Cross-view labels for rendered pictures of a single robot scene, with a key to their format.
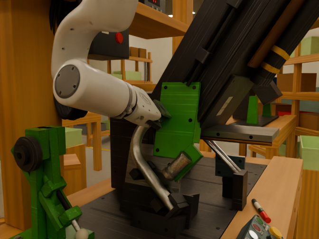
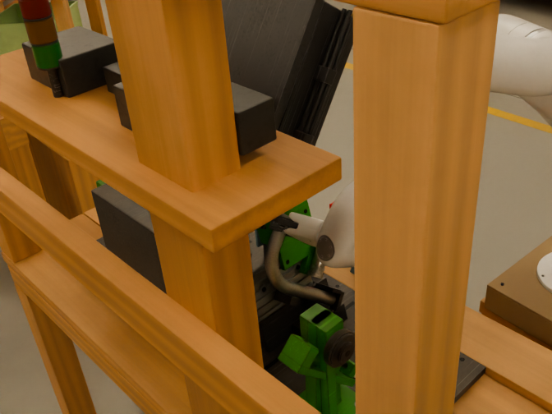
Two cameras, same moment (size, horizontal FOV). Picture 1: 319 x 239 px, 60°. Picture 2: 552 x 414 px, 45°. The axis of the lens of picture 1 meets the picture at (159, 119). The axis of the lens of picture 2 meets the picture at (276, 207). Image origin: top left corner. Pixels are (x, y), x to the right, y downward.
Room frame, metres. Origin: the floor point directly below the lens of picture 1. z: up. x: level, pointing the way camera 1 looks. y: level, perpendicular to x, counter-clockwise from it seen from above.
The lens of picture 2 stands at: (0.36, 1.14, 2.02)
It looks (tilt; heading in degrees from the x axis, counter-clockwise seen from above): 33 degrees down; 290
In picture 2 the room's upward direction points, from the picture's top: 5 degrees counter-clockwise
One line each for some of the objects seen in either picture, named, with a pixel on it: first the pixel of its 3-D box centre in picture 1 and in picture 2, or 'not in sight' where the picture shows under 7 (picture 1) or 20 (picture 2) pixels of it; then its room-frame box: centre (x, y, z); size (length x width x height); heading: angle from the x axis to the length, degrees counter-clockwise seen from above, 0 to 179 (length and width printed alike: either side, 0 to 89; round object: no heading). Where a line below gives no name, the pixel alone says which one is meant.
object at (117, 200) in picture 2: (154, 136); (171, 255); (1.04, 0.02, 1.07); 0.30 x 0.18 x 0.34; 150
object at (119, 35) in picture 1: (98, 32); not in sight; (0.88, 0.19, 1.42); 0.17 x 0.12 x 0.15; 150
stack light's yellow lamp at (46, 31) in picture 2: not in sight; (41, 29); (1.13, 0.16, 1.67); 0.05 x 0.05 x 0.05
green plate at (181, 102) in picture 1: (181, 118); (281, 213); (0.78, -0.06, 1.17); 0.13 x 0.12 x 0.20; 150
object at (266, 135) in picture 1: (211, 131); not in sight; (0.89, -0.17, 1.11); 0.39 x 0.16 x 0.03; 60
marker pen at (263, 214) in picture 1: (260, 209); not in sight; (0.76, -0.29, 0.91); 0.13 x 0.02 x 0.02; 177
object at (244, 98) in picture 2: not in sight; (226, 112); (0.73, 0.29, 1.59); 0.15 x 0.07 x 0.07; 150
